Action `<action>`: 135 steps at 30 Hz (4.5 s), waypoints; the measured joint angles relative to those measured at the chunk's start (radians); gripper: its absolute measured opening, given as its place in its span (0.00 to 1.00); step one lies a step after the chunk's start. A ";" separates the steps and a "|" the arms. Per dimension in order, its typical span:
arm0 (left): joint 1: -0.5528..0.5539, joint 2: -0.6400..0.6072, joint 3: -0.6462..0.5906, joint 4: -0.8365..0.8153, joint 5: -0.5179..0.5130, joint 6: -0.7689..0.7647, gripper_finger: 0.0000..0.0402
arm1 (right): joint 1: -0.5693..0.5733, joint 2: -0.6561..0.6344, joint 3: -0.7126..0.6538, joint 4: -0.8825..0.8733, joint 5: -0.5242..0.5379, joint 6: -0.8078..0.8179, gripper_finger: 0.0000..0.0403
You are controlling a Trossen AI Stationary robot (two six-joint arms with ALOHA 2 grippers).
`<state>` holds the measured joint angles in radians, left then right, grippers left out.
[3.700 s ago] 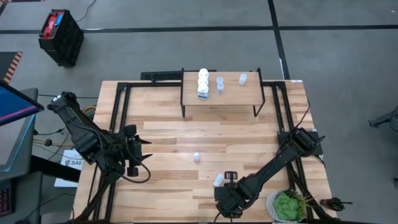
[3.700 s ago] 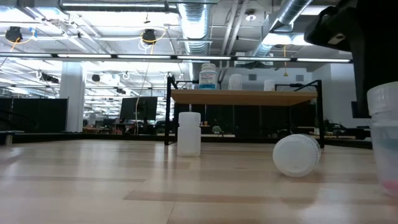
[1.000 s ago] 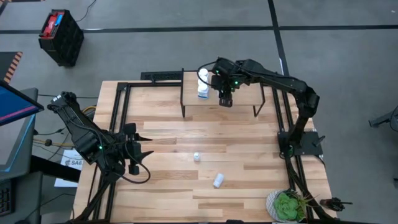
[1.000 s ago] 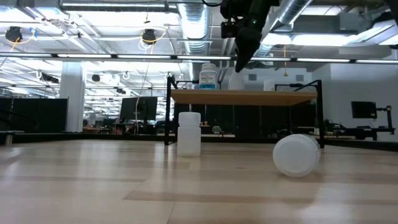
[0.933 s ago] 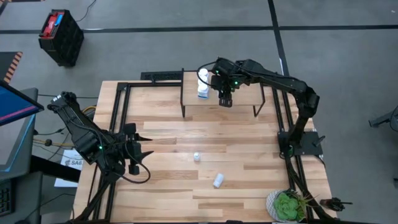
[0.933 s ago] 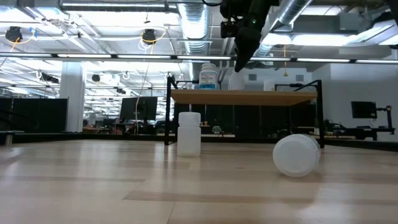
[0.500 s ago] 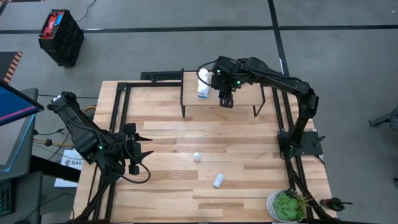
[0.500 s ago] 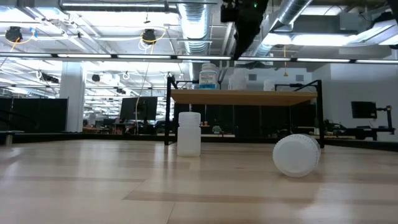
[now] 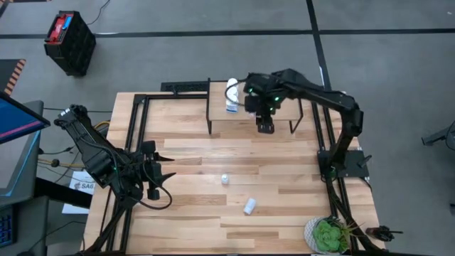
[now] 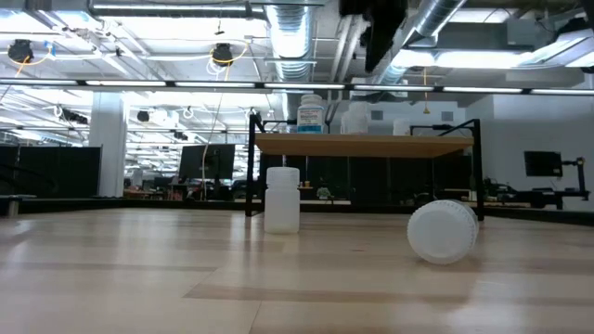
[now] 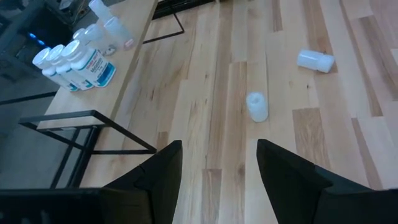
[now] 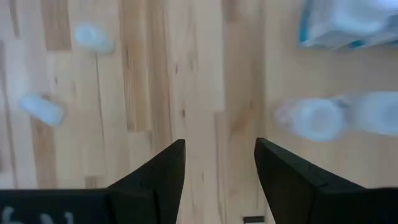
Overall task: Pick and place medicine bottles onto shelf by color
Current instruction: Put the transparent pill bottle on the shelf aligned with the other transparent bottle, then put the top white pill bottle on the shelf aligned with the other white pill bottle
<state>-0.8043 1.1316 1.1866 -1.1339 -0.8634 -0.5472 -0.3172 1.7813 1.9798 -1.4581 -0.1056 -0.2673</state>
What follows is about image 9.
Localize black floor cable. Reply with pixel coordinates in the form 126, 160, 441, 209
43, 107, 114, 114

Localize black metal table frame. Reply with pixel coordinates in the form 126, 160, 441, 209
80, 91, 392, 256

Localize black handheld device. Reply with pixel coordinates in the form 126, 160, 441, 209
365, 225, 405, 242

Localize green succulent plant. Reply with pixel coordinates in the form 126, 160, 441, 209
311, 218, 351, 253

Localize white paper sign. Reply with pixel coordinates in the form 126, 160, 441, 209
62, 169, 97, 215

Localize black cable with knob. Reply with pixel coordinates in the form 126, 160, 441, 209
37, 156, 95, 178

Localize thin-leaved green air plant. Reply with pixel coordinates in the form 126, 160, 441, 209
341, 220, 365, 250

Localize red plastic case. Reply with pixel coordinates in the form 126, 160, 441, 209
48, 13, 74, 44

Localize black plastic crate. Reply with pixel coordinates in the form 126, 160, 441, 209
43, 9, 97, 78

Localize wooden shelf black metal legs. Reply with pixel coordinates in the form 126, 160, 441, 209
205, 77, 304, 135

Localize computer keyboard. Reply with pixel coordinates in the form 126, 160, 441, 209
0, 206, 17, 248

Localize grey chair base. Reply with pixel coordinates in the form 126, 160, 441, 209
421, 120, 455, 152

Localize black desk bar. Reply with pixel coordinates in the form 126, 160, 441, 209
33, 176, 94, 210

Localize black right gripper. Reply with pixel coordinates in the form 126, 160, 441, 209
244, 94, 282, 134

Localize green plant in bowl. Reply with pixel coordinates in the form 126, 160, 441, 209
304, 216, 353, 255

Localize thin black crate cable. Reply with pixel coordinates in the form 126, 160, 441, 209
87, 0, 111, 26

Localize computer monitor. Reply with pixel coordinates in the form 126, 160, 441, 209
0, 91, 51, 145

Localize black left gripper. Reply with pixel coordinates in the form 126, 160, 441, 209
140, 140, 177, 201

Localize black power strip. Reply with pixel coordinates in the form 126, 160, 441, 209
160, 79, 210, 94

